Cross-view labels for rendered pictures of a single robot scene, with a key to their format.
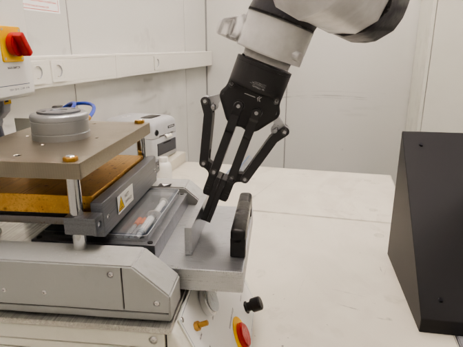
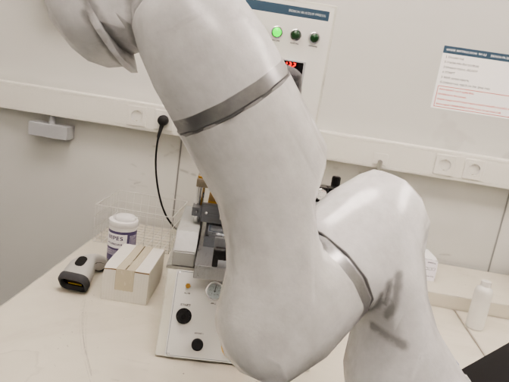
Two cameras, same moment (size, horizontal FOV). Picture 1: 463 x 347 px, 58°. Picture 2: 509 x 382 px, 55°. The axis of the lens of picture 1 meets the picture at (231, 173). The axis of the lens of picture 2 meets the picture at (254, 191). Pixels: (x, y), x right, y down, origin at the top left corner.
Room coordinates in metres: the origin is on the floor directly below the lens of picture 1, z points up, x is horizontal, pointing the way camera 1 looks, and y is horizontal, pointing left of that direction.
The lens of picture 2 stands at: (0.38, -0.97, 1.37)
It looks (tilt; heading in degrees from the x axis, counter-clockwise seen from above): 13 degrees down; 80
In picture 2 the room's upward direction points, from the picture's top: 9 degrees clockwise
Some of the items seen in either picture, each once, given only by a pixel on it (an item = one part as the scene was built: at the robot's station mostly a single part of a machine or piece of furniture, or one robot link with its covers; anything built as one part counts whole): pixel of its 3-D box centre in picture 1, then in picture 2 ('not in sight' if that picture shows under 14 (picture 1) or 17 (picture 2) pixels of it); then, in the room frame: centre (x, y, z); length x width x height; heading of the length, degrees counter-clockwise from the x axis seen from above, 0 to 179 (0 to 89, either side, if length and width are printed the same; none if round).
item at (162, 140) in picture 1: (142, 135); not in sight; (1.71, 0.37, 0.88); 0.25 x 0.20 x 0.17; 70
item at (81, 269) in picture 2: not in sight; (87, 266); (0.19, 0.35, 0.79); 0.20 x 0.08 x 0.08; 76
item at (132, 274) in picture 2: not in sight; (134, 272); (0.32, 0.32, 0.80); 0.19 x 0.13 x 0.09; 76
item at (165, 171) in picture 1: (164, 178); (480, 304); (1.30, 0.22, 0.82); 0.05 x 0.05 x 0.14
